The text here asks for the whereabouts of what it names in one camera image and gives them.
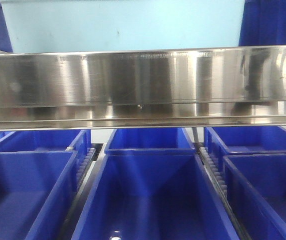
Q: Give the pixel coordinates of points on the light cyan plastic bin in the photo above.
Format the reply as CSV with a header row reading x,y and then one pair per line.
x,y
113,25

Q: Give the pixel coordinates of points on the steel shelf front beam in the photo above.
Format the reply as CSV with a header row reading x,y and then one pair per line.
x,y
233,86

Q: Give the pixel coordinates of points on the blue bin rear centre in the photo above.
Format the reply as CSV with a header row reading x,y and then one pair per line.
x,y
149,141

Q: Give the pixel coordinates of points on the blue bin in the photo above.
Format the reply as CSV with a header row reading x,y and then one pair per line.
x,y
153,197
47,140
36,191
149,141
244,140
256,191

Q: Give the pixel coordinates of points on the blue bin lower centre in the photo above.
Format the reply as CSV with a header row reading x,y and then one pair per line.
x,y
153,197

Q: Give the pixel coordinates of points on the blue bin rear left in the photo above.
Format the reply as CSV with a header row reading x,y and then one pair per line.
x,y
47,140

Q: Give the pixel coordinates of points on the blue bin rear right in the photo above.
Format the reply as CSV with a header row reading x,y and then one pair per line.
x,y
244,140

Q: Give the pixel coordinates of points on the blue bin lower left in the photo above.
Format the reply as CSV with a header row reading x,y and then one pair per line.
x,y
36,191

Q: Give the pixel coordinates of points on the blue bin lower right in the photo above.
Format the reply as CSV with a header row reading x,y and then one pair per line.
x,y
256,191

